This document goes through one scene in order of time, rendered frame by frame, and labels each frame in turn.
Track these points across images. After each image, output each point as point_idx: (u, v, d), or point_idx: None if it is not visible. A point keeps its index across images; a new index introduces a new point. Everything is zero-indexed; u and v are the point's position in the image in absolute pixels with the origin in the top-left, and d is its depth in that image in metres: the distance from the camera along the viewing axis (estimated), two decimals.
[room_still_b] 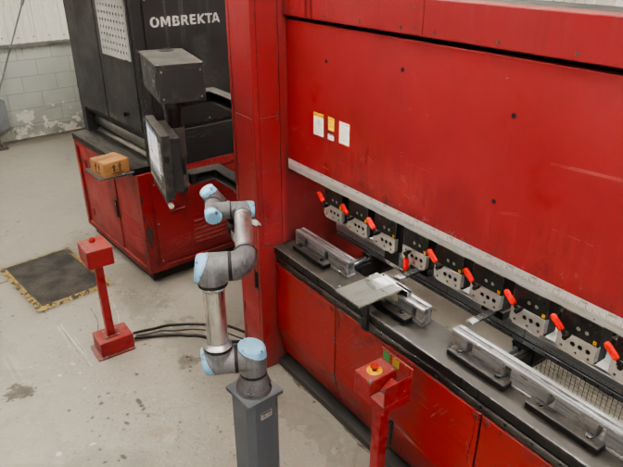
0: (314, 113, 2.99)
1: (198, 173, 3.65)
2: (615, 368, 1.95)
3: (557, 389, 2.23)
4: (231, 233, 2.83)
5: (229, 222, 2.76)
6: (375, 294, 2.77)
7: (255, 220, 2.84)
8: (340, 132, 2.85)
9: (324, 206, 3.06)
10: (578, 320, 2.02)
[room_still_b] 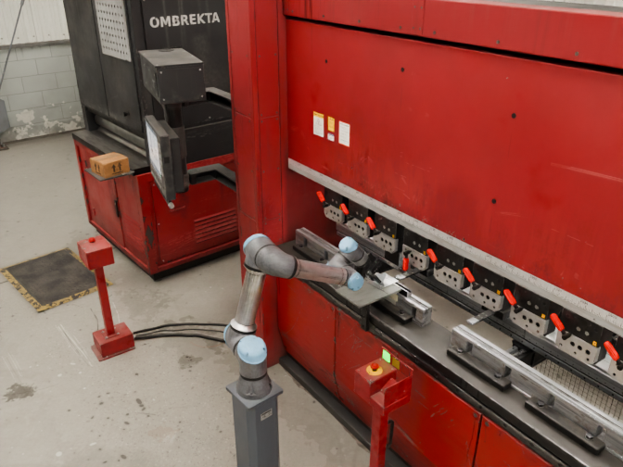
0: (314, 113, 2.99)
1: (198, 173, 3.65)
2: (615, 368, 1.95)
3: (557, 389, 2.23)
4: (377, 282, 2.79)
5: (371, 267, 2.74)
6: (375, 294, 2.77)
7: (369, 278, 2.86)
8: (340, 132, 2.85)
9: (324, 206, 3.06)
10: (578, 320, 2.02)
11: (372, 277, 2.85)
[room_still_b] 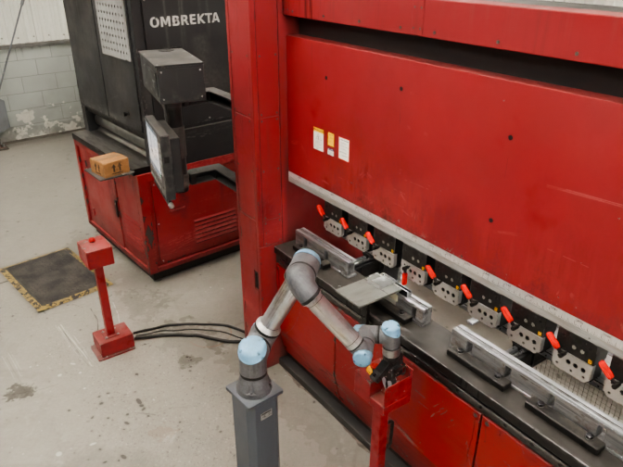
0: (314, 128, 3.03)
1: (198, 173, 3.65)
2: (609, 386, 1.98)
3: (557, 389, 2.23)
4: (390, 386, 2.52)
5: (396, 367, 2.49)
6: (375, 294, 2.77)
7: (384, 386, 2.57)
8: (340, 147, 2.89)
9: (324, 220, 3.09)
10: (574, 338, 2.05)
11: (387, 385, 2.56)
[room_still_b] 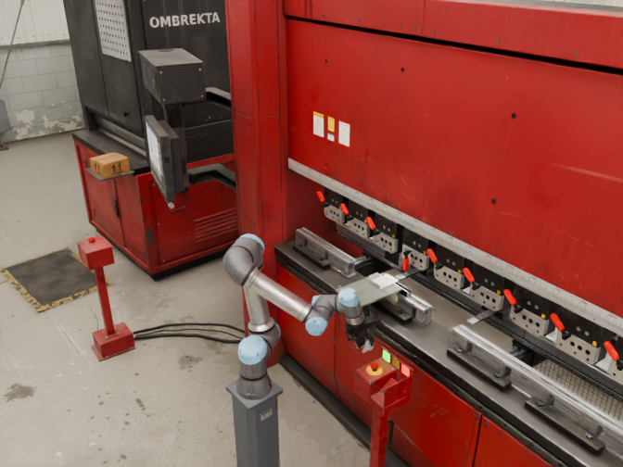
0: (314, 113, 2.99)
1: (198, 173, 3.65)
2: (615, 368, 1.95)
3: (557, 389, 2.23)
4: None
5: None
6: (375, 294, 2.77)
7: (373, 346, 2.52)
8: (340, 132, 2.85)
9: (324, 206, 3.06)
10: (578, 320, 2.02)
11: None
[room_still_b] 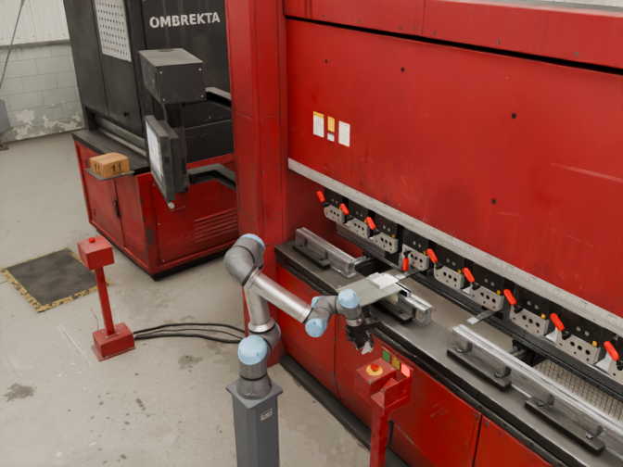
0: (314, 113, 2.99)
1: (198, 173, 3.65)
2: (615, 368, 1.95)
3: (557, 389, 2.23)
4: None
5: None
6: (375, 294, 2.77)
7: (372, 347, 2.52)
8: (340, 132, 2.85)
9: (324, 206, 3.06)
10: (578, 320, 2.02)
11: None
